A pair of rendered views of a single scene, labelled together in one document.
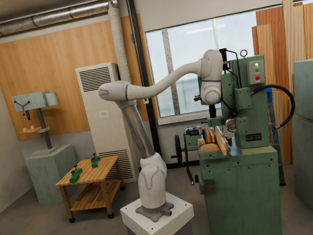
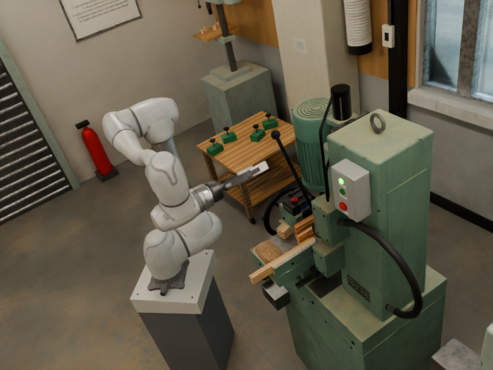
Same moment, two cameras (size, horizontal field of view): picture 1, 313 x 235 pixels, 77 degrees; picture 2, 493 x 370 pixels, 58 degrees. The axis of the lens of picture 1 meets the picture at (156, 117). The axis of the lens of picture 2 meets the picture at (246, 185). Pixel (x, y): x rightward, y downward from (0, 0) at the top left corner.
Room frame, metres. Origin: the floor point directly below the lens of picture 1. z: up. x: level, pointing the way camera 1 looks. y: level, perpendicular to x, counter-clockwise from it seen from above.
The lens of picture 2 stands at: (0.66, -1.46, 2.25)
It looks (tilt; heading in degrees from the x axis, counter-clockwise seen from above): 36 degrees down; 57
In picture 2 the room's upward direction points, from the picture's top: 14 degrees counter-clockwise
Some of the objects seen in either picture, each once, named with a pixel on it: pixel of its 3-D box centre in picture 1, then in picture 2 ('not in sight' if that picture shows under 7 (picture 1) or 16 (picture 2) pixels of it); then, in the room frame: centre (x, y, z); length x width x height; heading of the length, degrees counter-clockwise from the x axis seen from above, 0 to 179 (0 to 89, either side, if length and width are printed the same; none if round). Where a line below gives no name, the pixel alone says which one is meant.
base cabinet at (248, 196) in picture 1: (235, 190); (358, 327); (1.62, -0.60, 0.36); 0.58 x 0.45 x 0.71; 80
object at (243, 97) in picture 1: (242, 98); (330, 219); (1.45, -0.67, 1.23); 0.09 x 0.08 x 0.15; 80
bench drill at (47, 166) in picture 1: (50, 145); (233, 65); (2.82, 1.63, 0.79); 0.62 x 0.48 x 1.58; 82
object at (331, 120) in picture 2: (224, 59); (342, 112); (1.62, -0.62, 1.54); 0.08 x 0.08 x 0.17; 80
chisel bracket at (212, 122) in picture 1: (216, 122); not in sight; (1.63, -0.50, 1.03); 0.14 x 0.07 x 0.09; 80
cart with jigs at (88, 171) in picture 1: (94, 183); (255, 161); (2.33, 0.93, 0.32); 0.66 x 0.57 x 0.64; 174
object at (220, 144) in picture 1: (217, 139); (305, 246); (1.50, -0.46, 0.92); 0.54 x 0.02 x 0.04; 170
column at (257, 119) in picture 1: (248, 102); (381, 222); (1.59, -0.77, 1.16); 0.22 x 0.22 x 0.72; 80
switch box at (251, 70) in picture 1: (255, 72); (351, 190); (1.45, -0.77, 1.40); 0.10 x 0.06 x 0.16; 80
